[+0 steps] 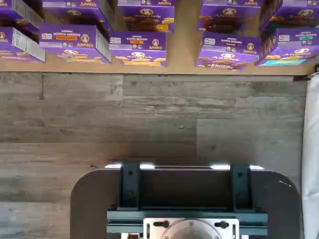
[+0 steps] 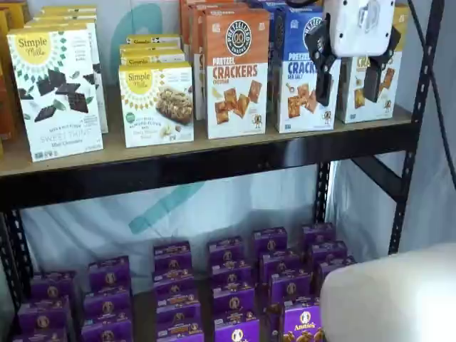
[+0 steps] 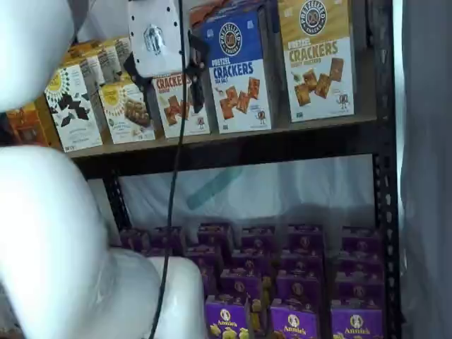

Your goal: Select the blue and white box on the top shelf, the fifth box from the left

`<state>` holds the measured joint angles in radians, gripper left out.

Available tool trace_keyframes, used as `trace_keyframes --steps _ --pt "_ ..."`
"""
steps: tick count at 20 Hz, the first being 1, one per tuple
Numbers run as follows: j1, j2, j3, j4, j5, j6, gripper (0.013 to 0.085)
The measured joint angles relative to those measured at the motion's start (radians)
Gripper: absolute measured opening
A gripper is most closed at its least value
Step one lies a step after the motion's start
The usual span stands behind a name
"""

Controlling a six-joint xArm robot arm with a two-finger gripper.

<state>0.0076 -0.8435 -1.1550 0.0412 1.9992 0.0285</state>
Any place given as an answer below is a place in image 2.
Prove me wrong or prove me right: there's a Simple Mills sweet thins box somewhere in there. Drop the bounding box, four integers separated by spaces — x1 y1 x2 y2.
33 10 98 19
23 16 109 135
6 23 105 163
40 4 98 14

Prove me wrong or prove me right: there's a purple Annie's snack box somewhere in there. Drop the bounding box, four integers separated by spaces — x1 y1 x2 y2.
11 326 69 342
155 295 202 322
152 261 195 286
81 314 134 342
207 236 245 263
30 269 78 301
16 296 73 335
314 256 358 286
259 249 302 277
153 280 199 304
268 271 313 304
87 255 133 291
156 318 205 342
213 313 261 342
252 227 289 254
212 281 256 311
279 300 326 342
209 259 251 283
83 286 133 318
152 242 192 266
300 223 336 247
307 241 348 265

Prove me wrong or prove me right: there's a black metal shelving frame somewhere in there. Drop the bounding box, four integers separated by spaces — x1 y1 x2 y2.
0 0 446 342

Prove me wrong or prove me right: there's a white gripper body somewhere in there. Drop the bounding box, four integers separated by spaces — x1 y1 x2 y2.
322 0 395 58

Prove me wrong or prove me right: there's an orange white pretzel crackers box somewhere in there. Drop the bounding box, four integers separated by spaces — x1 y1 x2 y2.
185 1 249 56
179 0 214 47
202 7 271 140
192 4 250 121

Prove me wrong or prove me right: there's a Simple Mills bars box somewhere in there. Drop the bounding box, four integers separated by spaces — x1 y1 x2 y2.
118 61 195 149
119 48 187 67
120 42 183 51
125 33 182 46

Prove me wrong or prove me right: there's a blue white pretzel crackers box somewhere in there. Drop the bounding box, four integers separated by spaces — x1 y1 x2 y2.
272 5 342 135
266 0 286 120
247 0 289 9

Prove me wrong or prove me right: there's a yellow white pretzel crackers box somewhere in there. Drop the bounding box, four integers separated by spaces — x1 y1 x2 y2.
336 4 410 125

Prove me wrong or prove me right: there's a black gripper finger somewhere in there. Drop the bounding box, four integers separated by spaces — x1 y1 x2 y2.
308 14 341 107
363 26 403 103

